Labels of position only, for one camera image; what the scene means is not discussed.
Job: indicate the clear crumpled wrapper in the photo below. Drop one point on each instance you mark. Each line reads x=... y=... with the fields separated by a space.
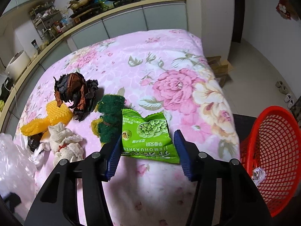
x=257 y=175

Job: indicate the white rice cooker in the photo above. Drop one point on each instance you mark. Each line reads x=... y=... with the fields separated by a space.
x=17 y=64

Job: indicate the white cloth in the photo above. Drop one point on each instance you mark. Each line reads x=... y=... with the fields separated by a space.
x=63 y=141

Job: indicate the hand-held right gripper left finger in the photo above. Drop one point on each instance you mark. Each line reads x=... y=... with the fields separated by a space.
x=113 y=162

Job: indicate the green snack packet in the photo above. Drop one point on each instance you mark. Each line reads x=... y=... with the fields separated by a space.
x=150 y=131

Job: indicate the metal kitchen rack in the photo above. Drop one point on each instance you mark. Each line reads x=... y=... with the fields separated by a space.
x=47 y=21

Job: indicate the cardboard box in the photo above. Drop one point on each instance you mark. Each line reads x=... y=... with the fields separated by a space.
x=221 y=68

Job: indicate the red plastic mesh basket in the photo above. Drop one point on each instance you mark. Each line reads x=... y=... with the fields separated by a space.
x=247 y=150

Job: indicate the dark brown wrapper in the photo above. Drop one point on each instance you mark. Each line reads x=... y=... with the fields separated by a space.
x=75 y=89

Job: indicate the green scouring sponge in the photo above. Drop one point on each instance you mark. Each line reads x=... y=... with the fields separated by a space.
x=110 y=113

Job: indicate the white shoe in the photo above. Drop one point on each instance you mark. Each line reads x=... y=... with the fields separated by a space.
x=288 y=97
x=291 y=102

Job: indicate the pink floral blanket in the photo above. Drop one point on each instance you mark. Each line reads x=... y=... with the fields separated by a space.
x=164 y=58

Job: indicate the red wall decoration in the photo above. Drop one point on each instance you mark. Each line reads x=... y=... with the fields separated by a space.
x=285 y=7

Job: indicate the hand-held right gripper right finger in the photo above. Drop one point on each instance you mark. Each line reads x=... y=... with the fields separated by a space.
x=185 y=160

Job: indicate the dark door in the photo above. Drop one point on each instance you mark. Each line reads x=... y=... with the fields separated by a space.
x=237 y=9

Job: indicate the small black plastic scrap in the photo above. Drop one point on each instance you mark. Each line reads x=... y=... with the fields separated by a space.
x=34 y=142

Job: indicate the yellow foam net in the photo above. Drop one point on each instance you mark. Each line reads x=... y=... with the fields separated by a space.
x=33 y=127
x=58 y=113

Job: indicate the black kettle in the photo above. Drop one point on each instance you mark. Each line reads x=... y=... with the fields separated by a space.
x=6 y=89

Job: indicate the beige shoe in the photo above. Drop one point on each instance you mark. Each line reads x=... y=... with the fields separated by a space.
x=279 y=84
x=284 y=90

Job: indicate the golden frying pan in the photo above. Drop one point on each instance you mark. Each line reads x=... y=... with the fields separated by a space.
x=81 y=1

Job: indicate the kitchen counter with cabinets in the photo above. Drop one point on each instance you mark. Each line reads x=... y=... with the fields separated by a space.
x=122 y=21

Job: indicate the black gas stove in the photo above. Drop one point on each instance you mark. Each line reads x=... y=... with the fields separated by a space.
x=94 y=10

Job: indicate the clear plastic bag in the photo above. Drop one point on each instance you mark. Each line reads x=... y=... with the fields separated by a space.
x=14 y=164

